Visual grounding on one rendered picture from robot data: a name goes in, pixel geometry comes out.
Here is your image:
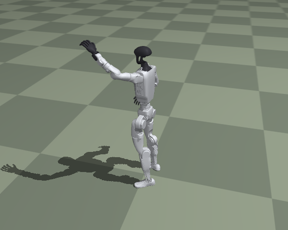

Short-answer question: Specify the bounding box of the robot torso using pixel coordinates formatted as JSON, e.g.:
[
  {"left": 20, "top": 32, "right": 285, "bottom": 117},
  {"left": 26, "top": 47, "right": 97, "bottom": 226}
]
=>
[{"left": 134, "top": 64, "right": 155, "bottom": 121}]

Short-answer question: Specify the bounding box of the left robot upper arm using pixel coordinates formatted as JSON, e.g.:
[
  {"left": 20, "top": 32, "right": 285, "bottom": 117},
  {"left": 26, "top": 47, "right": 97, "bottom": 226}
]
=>
[{"left": 110, "top": 72, "right": 143, "bottom": 84}]

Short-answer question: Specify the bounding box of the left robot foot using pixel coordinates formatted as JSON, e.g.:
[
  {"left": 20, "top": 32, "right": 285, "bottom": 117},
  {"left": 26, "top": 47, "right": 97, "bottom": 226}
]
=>
[{"left": 134, "top": 178, "right": 155, "bottom": 188}]

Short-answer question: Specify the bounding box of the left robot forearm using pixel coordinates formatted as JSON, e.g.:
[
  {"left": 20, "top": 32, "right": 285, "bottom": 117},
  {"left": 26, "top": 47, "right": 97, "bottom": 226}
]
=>
[{"left": 95, "top": 53, "right": 120, "bottom": 75}]

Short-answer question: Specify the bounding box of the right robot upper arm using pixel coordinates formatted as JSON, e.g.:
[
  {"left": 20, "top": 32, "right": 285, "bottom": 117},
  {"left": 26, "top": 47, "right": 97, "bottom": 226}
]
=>
[{"left": 151, "top": 65, "right": 159, "bottom": 87}]

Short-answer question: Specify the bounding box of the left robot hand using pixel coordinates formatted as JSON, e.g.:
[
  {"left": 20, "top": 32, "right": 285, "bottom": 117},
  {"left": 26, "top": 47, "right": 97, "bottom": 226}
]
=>
[{"left": 80, "top": 40, "right": 99, "bottom": 61}]

